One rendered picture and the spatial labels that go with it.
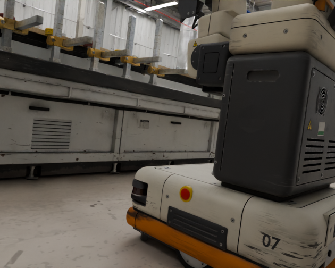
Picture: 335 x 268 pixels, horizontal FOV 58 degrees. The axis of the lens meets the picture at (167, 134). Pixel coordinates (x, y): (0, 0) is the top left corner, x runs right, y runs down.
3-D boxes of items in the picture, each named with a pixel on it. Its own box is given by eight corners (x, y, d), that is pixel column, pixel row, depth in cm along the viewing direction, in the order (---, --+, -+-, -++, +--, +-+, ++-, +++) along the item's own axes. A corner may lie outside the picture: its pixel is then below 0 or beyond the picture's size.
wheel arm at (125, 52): (130, 57, 168) (131, 49, 167) (125, 56, 165) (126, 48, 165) (88, 60, 197) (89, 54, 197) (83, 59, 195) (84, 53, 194)
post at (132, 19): (128, 88, 201) (136, 16, 198) (124, 88, 198) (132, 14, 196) (125, 88, 203) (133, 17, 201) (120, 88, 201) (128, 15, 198)
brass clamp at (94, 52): (110, 60, 186) (111, 52, 186) (91, 56, 176) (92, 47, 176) (104, 61, 190) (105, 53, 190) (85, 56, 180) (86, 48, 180)
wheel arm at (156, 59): (161, 63, 186) (162, 56, 186) (158, 62, 183) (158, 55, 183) (118, 65, 215) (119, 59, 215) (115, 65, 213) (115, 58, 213)
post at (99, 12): (96, 82, 182) (105, 2, 180) (91, 81, 180) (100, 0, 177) (93, 82, 185) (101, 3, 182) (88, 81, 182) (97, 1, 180)
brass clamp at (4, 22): (28, 34, 149) (29, 24, 149) (-1, 26, 139) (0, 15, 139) (23, 35, 153) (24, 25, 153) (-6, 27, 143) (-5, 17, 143)
